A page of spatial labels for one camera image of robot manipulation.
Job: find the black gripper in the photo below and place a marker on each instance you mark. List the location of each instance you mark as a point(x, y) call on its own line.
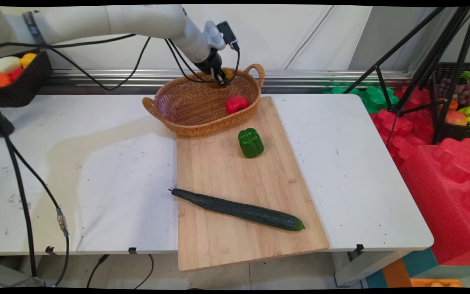
point(210, 63)

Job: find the yellow bell pepper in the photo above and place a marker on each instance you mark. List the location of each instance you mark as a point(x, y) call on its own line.
point(230, 74)

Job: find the long dark green cucumber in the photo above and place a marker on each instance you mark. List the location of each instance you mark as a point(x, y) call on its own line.
point(243, 211)

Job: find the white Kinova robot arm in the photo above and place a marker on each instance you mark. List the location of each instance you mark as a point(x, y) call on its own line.
point(137, 20)

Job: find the red bell pepper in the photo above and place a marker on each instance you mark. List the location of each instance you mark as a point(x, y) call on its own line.
point(236, 104)

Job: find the woven wicker basket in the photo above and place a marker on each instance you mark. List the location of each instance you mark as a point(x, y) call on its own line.
point(194, 110)

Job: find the green bell pepper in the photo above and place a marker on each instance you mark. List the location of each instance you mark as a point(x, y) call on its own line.
point(251, 143)

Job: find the wooden cutting board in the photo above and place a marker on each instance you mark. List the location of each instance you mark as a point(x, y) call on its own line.
point(239, 179)

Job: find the green foam mat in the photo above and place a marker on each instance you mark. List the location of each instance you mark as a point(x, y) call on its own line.
point(375, 100)

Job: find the yellow toy fruit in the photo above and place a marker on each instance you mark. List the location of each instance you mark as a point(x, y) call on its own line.
point(28, 59)

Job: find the black basket with orange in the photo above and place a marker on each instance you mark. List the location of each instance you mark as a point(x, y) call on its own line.
point(27, 87)

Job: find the black table clip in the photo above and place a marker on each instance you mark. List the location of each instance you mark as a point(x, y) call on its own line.
point(359, 247)
point(49, 249)
point(132, 250)

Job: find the small red toy fruit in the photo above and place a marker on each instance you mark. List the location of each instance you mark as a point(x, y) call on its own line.
point(16, 74)

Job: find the cream toy melon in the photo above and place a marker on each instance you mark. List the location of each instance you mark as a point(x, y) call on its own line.
point(4, 65)

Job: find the dark green round object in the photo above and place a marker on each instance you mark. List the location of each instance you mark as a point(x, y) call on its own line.
point(5, 128)

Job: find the red yellow toy apple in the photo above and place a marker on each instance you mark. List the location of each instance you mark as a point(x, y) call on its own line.
point(455, 118)

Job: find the grey table leg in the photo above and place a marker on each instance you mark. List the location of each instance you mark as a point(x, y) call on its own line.
point(365, 267)

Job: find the black basket with grapes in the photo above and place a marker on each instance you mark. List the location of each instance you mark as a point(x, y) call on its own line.
point(459, 132)

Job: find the purple toy grapes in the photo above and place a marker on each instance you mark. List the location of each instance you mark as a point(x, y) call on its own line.
point(465, 94)

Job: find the red foam mats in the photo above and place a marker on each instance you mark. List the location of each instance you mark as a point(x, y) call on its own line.
point(443, 183)

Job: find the teal orange foam mat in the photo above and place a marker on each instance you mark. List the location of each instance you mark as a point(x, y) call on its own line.
point(398, 271)

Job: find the orange tray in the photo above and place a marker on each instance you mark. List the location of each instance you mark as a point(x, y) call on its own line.
point(435, 282)

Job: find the white vented camera mount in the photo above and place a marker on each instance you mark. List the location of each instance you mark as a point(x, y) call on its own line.
point(214, 36)

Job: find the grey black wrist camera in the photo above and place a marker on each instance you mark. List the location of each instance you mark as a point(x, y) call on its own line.
point(228, 34)

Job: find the metal wall rail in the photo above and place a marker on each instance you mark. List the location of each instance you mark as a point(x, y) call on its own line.
point(320, 75)

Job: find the black camera tripod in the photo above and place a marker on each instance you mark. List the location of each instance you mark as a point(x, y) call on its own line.
point(435, 65)

